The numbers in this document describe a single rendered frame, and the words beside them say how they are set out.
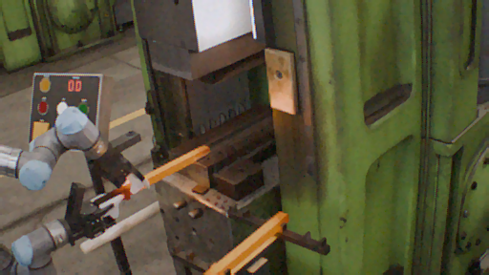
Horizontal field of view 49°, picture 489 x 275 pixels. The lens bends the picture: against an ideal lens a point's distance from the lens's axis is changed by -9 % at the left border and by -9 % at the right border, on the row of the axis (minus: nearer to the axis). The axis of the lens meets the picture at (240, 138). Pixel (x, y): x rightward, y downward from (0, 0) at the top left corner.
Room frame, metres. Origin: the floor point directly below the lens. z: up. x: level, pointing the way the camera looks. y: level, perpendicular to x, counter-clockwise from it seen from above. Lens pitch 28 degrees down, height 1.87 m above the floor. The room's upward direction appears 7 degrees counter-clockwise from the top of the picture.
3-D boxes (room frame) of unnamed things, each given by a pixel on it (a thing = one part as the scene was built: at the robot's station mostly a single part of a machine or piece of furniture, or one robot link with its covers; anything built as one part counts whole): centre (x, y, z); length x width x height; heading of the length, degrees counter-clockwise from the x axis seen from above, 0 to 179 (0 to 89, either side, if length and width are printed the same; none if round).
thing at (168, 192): (1.68, -0.03, 0.69); 0.56 x 0.38 x 0.45; 130
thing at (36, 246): (1.20, 0.60, 0.99); 0.11 x 0.08 x 0.09; 130
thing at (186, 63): (1.72, 0.01, 1.32); 0.42 x 0.20 x 0.10; 130
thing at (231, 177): (1.49, 0.01, 0.95); 0.12 x 0.08 x 0.06; 130
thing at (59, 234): (1.25, 0.54, 0.99); 0.08 x 0.05 x 0.08; 40
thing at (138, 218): (1.79, 0.46, 0.62); 0.44 x 0.05 x 0.05; 130
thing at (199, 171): (1.72, 0.01, 0.96); 0.42 x 0.20 x 0.09; 130
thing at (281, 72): (1.43, -0.13, 1.27); 0.09 x 0.02 x 0.17; 40
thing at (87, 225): (1.30, 0.48, 0.98); 0.12 x 0.08 x 0.09; 130
